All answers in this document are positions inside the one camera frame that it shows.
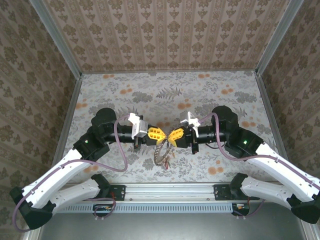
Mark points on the red key tag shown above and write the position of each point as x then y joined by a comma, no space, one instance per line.
167,163

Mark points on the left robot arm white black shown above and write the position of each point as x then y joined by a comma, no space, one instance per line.
57,175

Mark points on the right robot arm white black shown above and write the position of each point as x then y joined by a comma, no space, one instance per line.
270,190

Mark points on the floral patterned table cover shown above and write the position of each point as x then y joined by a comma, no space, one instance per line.
160,85

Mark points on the grey steel sheet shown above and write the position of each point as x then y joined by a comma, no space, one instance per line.
162,227

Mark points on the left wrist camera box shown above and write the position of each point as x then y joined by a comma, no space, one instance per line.
141,130

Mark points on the aluminium table side rail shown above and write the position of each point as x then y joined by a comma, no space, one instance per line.
270,112
67,120

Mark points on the aluminium mounting rail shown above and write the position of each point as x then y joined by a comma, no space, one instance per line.
170,191

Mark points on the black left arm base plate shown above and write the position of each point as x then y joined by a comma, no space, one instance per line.
120,192

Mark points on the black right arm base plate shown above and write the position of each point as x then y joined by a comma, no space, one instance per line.
220,192

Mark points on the aluminium corner post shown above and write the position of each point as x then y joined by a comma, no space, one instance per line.
277,37
58,37

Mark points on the aluminium frame bar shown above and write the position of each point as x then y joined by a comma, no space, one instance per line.
311,233
31,236

